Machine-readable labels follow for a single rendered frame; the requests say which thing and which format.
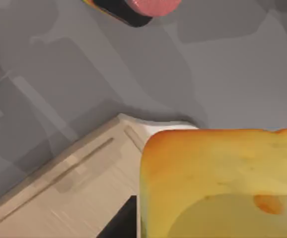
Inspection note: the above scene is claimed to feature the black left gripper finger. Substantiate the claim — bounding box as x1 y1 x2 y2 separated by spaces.
99 195 138 238

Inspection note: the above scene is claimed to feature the pale wooden board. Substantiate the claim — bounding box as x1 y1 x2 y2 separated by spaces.
0 113 200 238

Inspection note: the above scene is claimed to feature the black flat block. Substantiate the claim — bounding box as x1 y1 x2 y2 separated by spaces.
83 0 154 28

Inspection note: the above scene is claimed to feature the pink round block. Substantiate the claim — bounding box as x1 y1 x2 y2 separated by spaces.
124 0 182 18

